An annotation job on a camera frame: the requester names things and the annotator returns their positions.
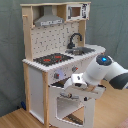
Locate red oven knob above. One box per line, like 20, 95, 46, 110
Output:
71, 66, 79, 73
54, 73, 59, 79

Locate right red oven knob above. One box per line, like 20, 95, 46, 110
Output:
71, 66, 79, 73

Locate wooden toy kitchen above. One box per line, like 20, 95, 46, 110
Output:
22, 2, 105, 128

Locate black toy faucet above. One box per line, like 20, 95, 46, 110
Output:
67, 33, 82, 49

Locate white oven door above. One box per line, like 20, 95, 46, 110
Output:
49, 86, 95, 128

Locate black stovetop red burners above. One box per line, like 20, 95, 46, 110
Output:
34, 53, 71, 66

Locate grey metal sink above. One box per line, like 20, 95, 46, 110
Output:
65, 47, 95, 55

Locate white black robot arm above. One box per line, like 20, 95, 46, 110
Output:
64, 54, 128, 91

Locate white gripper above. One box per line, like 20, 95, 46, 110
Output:
63, 74, 107, 96

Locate grey range hood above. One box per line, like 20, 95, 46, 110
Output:
34, 6, 64, 27

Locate left red oven knob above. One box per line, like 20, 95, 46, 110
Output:
54, 73, 59, 79

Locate toy microwave with door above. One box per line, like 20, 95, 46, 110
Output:
67, 3, 90, 20

